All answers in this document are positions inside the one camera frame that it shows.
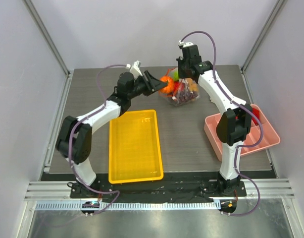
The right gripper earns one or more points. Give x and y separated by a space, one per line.
181 64

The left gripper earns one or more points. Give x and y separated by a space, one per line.
154 85

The orange fake pumpkin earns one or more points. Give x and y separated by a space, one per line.
169 88

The clear zip top bag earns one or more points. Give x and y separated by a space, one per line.
171 97

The red fake fruit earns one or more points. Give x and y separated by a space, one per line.
179 86

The purple fake grapes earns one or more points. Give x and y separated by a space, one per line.
186 96

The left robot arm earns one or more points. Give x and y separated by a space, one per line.
74 140

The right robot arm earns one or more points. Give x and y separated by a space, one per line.
229 131

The green fake apple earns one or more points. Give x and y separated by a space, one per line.
174 74

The yellow plastic tray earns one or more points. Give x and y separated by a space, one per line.
134 148

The red object in organizer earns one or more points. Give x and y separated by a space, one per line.
255 114

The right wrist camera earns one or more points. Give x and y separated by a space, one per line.
183 45

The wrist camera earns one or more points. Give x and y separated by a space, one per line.
134 69
183 45

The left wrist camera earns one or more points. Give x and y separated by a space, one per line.
134 69

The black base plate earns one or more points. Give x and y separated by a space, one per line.
180 187

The white slotted cable duct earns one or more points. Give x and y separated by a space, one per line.
91 205

